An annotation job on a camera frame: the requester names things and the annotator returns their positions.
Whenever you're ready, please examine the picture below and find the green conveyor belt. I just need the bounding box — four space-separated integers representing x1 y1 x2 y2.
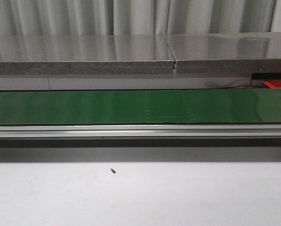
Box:
0 88 281 125

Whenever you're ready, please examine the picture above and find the grey stone shelf slab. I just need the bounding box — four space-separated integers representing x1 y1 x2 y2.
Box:
0 32 281 78

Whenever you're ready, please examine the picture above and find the red plastic tray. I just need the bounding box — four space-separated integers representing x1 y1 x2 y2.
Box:
263 79 281 89

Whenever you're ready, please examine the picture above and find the white pleated curtain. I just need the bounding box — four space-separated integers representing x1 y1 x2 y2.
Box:
0 0 281 35

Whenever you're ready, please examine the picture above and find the red black wire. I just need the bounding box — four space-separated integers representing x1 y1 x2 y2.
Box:
221 84 263 89

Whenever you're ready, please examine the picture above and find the aluminium conveyor frame rail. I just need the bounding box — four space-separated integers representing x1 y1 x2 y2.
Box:
0 123 281 139

